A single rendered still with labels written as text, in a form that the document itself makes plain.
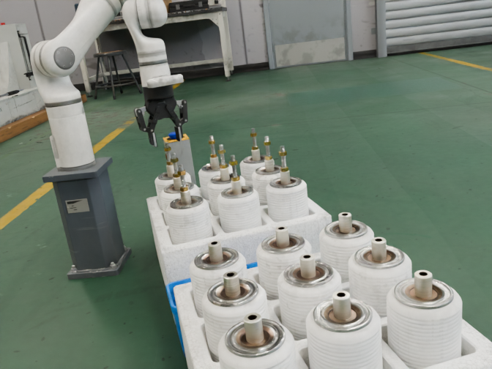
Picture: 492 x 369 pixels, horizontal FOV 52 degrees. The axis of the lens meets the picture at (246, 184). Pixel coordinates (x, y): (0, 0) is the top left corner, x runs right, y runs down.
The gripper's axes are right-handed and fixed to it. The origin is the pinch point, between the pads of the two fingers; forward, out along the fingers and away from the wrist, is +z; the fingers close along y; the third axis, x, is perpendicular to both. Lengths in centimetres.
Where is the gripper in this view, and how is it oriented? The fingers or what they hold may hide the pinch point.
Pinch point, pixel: (166, 138)
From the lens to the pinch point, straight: 133.1
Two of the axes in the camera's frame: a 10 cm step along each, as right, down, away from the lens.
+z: 1.2, 9.4, 3.1
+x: 5.1, 2.1, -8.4
